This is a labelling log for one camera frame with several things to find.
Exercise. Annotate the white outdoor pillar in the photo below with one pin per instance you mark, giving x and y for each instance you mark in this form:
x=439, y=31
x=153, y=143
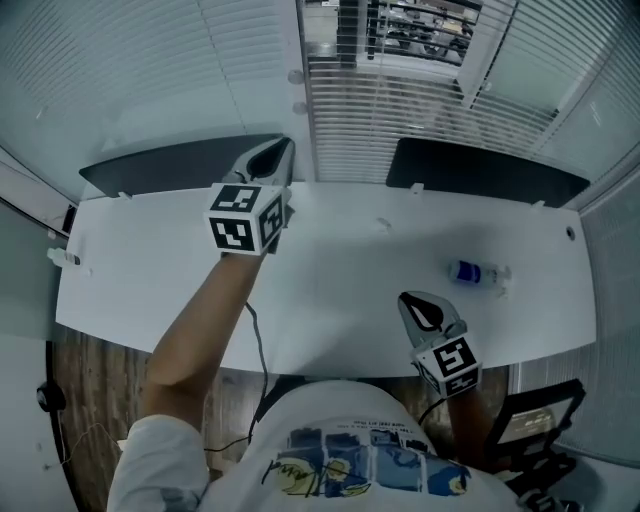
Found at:
x=487, y=60

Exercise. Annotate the black wall socket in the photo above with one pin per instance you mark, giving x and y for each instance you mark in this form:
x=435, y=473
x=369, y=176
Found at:
x=69, y=220

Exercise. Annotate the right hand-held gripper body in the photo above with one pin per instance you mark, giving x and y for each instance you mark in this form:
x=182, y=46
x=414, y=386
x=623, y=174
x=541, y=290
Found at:
x=450, y=365

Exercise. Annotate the small clear bottle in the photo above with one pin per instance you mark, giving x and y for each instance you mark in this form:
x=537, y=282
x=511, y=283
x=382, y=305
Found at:
x=62, y=256

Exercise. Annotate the black railing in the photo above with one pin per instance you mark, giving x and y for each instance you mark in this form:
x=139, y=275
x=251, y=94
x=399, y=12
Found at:
x=372, y=35

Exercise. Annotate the dark desk divider panel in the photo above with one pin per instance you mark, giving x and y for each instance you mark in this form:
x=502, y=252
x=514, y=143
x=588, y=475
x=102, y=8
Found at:
x=475, y=167
x=165, y=167

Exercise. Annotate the person's right forearm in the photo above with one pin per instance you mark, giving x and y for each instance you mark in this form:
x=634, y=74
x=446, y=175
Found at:
x=465, y=425

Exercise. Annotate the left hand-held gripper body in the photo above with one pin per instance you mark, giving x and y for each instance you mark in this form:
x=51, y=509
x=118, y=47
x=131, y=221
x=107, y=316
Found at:
x=240, y=220

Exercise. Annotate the person's white printed shirt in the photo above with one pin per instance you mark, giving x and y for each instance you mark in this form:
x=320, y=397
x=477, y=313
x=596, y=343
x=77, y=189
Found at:
x=340, y=405

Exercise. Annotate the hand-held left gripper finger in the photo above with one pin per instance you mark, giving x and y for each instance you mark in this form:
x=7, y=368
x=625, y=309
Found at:
x=240, y=167
x=286, y=170

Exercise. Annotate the person's left forearm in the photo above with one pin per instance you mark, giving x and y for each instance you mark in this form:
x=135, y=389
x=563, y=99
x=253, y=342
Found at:
x=200, y=325

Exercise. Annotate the small white plastic piece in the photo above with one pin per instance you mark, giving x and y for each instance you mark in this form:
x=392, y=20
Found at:
x=384, y=223

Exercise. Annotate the blue label spray bottle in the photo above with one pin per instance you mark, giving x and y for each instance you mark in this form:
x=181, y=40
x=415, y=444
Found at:
x=467, y=271

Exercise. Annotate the white divider clip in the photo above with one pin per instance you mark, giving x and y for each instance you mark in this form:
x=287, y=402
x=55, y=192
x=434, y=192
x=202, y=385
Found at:
x=416, y=187
x=537, y=205
x=124, y=194

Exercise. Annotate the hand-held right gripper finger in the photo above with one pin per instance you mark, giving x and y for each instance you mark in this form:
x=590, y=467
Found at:
x=411, y=327
x=447, y=310

